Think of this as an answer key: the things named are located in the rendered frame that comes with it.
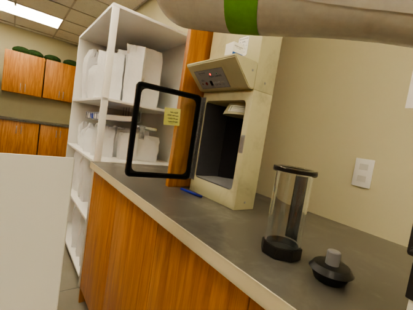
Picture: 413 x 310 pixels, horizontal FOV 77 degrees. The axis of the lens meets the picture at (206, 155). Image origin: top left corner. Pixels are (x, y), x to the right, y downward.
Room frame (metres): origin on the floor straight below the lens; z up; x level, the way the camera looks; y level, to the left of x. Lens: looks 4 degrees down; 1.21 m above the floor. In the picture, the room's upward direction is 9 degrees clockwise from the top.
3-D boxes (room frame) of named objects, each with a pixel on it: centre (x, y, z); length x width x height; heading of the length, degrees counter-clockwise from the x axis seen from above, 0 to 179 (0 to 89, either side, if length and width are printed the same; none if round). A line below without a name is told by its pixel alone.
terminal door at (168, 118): (1.16, 0.20, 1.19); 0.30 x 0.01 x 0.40; 120
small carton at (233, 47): (1.02, -0.04, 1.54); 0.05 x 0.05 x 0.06; 33
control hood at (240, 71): (1.09, 0.01, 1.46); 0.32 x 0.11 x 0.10; 37
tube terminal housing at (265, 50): (1.20, -0.14, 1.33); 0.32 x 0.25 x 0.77; 37
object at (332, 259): (0.56, -0.31, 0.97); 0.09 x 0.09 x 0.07
